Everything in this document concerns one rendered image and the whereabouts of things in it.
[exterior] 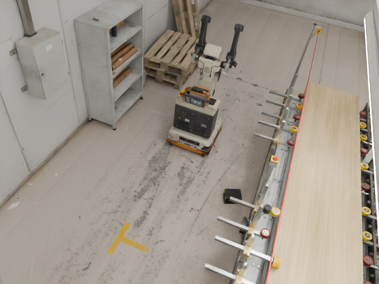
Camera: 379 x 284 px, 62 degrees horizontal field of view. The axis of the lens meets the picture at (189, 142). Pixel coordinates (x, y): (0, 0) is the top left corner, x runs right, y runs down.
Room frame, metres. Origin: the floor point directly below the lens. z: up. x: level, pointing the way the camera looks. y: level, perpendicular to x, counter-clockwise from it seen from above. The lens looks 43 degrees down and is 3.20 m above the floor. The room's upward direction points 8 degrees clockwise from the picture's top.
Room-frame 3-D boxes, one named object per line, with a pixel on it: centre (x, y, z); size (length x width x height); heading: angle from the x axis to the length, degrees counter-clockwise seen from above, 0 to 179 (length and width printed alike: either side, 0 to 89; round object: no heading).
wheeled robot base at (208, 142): (3.48, -0.07, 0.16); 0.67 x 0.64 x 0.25; 164
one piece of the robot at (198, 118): (3.39, -0.04, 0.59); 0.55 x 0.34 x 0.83; 74
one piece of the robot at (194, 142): (3.16, 0.00, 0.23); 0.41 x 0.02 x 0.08; 74
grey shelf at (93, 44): (3.88, 1.20, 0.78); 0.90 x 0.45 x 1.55; 164
